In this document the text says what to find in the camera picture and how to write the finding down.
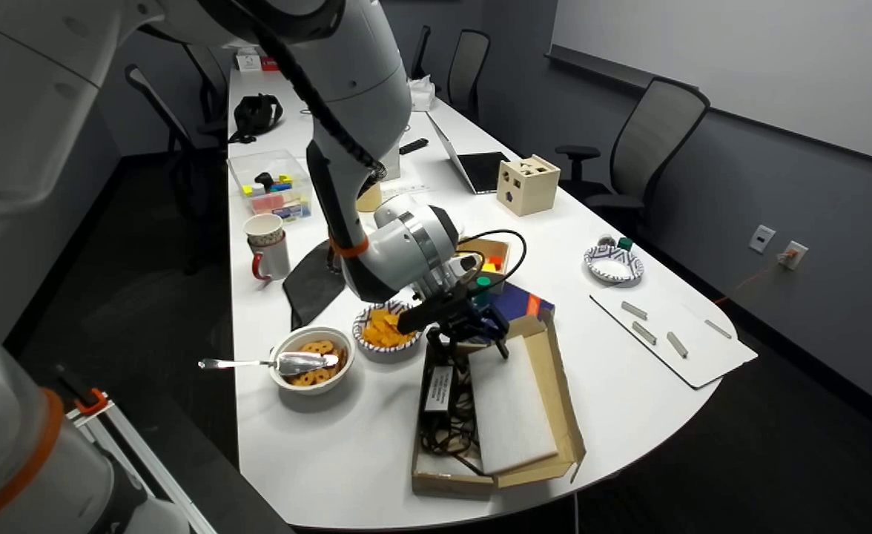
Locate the blue book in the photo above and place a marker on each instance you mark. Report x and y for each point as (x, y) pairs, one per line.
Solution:
(533, 300)

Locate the small green cap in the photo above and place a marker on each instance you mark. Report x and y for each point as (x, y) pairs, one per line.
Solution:
(620, 241)

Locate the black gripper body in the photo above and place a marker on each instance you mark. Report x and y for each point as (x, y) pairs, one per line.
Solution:
(452, 313)

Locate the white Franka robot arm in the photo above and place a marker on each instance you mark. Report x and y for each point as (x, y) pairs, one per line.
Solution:
(356, 69)

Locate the flat white board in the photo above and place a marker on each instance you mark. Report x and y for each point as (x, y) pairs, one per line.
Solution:
(699, 361)

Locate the white plastic bag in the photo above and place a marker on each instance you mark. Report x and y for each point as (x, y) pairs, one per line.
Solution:
(423, 97)

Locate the red and white box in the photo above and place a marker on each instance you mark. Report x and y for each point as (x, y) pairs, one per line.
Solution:
(270, 63)

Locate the brown cardboard box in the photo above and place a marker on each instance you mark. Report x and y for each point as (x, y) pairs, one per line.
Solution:
(561, 404)

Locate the white wall outlet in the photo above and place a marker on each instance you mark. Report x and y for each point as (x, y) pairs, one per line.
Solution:
(764, 239)

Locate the patterned bowl of orange snacks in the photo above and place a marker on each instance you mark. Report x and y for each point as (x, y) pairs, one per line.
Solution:
(380, 330)

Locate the wall whiteboard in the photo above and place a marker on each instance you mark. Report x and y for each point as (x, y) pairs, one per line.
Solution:
(752, 61)

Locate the beige wall outlet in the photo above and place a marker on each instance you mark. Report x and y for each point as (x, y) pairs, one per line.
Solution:
(794, 255)

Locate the grey laptop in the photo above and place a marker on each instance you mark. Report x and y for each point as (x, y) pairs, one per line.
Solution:
(481, 171)

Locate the white stand with red clamp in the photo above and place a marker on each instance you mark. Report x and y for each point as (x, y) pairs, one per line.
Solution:
(97, 404)

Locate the white packing foam sheet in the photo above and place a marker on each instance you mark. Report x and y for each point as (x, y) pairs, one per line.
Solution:
(510, 404)

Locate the clear plastic toy bin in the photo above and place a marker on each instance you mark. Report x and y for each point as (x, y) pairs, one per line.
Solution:
(273, 195)

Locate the black office chair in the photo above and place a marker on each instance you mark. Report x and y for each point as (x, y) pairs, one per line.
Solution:
(157, 107)
(423, 49)
(202, 69)

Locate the black power adapter with label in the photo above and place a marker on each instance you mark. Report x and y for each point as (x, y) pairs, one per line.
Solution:
(438, 386)

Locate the metal spoon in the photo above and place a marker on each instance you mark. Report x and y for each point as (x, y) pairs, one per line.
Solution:
(230, 364)

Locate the black marker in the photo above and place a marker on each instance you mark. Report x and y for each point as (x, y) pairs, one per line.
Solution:
(414, 147)

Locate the white bowl of pretzels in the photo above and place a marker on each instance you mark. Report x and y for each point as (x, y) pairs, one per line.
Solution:
(307, 382)

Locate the black bag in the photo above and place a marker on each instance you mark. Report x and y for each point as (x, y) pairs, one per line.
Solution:
(255, 113)

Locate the wooden shape sorter cube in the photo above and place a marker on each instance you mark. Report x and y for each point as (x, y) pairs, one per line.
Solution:
(525, 187)

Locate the grey mesh office chair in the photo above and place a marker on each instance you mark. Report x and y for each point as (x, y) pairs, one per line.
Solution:
(654, 135)
(466, 63)

